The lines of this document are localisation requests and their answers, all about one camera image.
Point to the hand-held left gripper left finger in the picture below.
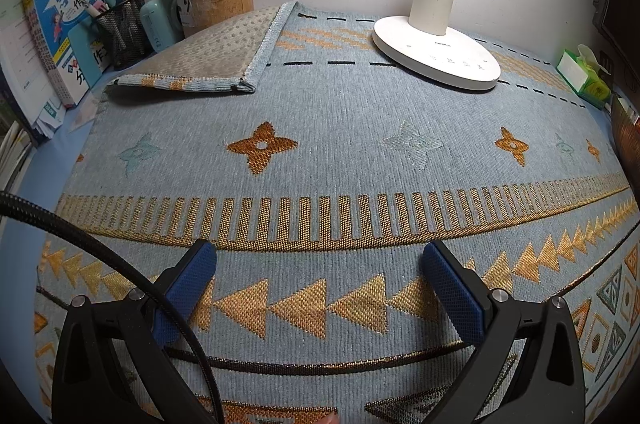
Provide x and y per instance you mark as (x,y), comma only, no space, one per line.
(187,284)

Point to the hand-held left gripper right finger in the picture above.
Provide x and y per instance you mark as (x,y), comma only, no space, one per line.
(452,294)

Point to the blue patterned woven mat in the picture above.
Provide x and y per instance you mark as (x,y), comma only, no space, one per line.
(350,154)

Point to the upright row of books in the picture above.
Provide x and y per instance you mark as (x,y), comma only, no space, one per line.
(15,144)

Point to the green tissue pack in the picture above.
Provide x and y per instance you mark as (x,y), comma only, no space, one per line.
(590,86)

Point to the black mesh pen holder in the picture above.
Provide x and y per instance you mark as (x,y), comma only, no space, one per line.
(122,34)

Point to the small teal device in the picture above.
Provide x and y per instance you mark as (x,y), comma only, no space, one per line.
(157,26)

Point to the blue cartoon cover book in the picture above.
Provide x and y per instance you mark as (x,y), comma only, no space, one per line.
(65,19)

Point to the black wall screen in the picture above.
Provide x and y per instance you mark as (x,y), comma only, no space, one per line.
(625,19)

